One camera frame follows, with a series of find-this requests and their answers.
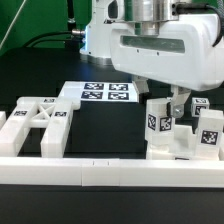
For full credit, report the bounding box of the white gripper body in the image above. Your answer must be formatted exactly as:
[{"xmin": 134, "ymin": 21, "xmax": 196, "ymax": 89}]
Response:
[{"xmin": 110, "ymin": 14, "xmax": 224, "ymax": 91}]

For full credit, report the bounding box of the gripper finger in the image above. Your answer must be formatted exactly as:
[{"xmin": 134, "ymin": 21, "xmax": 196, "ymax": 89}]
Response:
[
  {"xmin": 133, "ymin": 75, "xmax": 149, "ymax": 104},
  {"xmin": 170, "ymin": 85, "xmax": 191, "ymax": 118}
]

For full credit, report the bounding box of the white cord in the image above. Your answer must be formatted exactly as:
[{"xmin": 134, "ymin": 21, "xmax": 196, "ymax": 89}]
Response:
[{"xmin": 0, "ymin": 0, "xmax": 28, "ymax": 51}]

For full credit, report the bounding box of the white chair seat part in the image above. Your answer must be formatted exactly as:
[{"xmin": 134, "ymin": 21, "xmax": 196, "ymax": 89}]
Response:
[{"xmin": 146, "ymin": 125, "xmax": 224, "ymax": 161}]

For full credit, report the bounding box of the black cable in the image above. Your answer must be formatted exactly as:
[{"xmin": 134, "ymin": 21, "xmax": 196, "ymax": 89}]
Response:
[{"xmin": 24, "ymin": 29, "xmax": 87, "ymax": 48}]

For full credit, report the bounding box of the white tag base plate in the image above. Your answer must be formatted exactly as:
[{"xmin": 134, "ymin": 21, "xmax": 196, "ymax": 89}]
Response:
[{"xmin": 59, "ymin": 81, "xmax": 138, "ymax": 102}]

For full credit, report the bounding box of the white tagged cube right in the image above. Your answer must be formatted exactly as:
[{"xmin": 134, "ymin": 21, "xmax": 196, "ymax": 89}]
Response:
[{"xmin": 191, "ymin": 97, "xmax": 210, "ymax": 117}]

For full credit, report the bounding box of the white U-shaped fence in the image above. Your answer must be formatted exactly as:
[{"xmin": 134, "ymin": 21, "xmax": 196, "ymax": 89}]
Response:
[{"xmin": 0, "ymin": 112, "xmax": 224, "ymax": 188}]

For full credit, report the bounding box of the white chair back frame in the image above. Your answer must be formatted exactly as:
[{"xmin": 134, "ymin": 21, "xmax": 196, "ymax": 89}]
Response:
[{"xmin": 0, "ymin": 97, "xmax": 81, "ymax": 158}]

